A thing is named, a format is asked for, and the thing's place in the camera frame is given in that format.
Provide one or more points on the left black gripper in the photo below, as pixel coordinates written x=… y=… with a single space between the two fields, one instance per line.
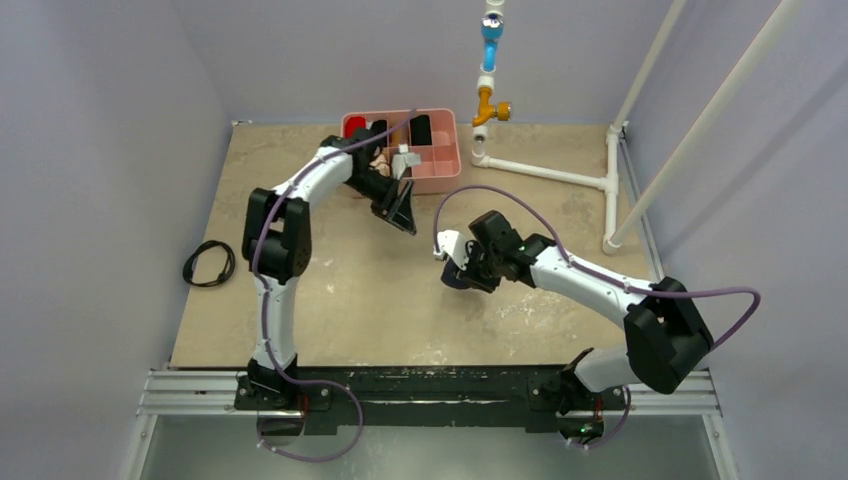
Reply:
x=401 y=215

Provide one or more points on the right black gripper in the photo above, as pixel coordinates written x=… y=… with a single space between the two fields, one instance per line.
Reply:
x=468 y=266

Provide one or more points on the pink divided organizer tray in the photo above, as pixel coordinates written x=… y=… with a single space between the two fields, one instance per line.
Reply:
x=441 y=164

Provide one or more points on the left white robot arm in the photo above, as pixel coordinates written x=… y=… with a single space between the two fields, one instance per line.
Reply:
x=277 y=242

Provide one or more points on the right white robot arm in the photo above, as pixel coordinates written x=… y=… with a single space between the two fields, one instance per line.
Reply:
x=665 y=337

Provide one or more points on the peach rolled cloth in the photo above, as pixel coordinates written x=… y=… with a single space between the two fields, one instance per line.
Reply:
x=381 y=165

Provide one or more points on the brown rolled cloth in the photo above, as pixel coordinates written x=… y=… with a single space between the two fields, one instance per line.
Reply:
x=399 y=136

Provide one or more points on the black rolled cloth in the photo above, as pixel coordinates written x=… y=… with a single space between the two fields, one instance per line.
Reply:
x=379 y=129
x=420 y=131

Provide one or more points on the red rolled cloth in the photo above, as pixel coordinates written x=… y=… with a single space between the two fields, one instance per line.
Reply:
x=352 y=124

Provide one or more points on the orange pipe valve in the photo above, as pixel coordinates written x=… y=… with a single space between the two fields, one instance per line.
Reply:
x=487 y=110

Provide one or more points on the blue pipe valve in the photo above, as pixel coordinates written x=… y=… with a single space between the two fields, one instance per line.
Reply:
x=492 y=27

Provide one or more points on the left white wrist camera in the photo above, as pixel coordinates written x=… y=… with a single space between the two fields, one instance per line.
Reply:
x=403 y=160

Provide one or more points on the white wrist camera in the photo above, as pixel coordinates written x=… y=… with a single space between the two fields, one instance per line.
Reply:
x=403 y=160
x=452 y=245

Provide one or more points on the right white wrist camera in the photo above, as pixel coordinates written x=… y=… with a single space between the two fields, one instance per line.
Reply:
x=452 y=245

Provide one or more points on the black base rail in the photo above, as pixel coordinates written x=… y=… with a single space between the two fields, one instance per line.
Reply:
x=534 y=398

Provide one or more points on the aluminium extrusion frame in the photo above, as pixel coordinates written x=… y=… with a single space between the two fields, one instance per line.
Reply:
x=212 y=393

